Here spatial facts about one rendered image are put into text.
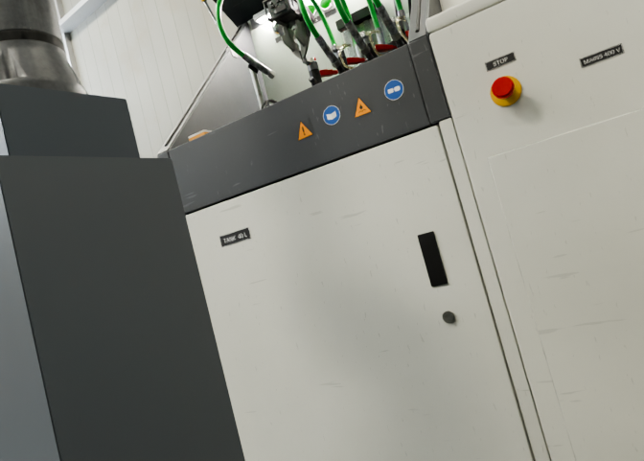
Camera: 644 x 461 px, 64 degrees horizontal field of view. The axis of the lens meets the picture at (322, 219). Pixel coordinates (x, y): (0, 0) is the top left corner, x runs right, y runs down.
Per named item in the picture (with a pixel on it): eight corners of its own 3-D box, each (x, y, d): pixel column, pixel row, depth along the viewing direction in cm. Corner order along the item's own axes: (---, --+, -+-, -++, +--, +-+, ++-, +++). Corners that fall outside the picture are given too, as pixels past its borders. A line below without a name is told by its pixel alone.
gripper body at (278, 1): (266, 24, 127) (255, -22, 128) (285, 34, 135) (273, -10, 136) (292, 10, 124) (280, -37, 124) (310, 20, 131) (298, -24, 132)
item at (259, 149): (183, 214, 123) (168, 149, 125) (195, 213, 127) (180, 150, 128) (430, 125, 95) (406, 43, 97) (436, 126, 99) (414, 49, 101)
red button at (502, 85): (491, 107, 87) (482, 78, 87) (494, 110, 90) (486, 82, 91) (522, 96, 84) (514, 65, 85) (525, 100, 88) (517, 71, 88)
